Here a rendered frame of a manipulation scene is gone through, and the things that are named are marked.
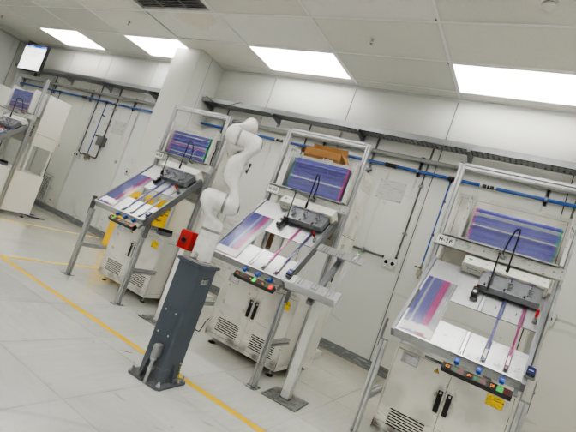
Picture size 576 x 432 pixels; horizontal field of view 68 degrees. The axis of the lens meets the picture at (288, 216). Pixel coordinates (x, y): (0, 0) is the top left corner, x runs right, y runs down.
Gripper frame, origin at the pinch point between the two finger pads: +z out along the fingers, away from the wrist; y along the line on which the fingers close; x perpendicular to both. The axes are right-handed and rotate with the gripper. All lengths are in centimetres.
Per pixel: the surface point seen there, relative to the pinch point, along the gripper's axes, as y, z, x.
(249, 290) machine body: 24, 55, 68
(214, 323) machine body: 55, 81, 72
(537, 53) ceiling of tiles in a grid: -233, -76, 40
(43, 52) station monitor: 64, 189, -382
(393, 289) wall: -130, 132, 121
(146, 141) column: -7, 236, -228
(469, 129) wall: -257, 36, 32
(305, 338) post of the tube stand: 20, 13, 123
